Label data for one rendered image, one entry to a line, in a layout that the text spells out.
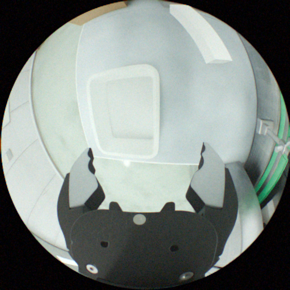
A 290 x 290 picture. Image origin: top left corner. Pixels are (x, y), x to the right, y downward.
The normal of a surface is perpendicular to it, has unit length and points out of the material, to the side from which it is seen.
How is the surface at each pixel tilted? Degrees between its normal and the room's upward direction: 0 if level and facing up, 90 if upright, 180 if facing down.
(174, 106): 0
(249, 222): 90
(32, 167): 90
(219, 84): 0
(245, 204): 90
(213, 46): 0
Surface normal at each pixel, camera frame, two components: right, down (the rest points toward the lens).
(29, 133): 0.97, -0.09
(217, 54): -0.17, 0.51
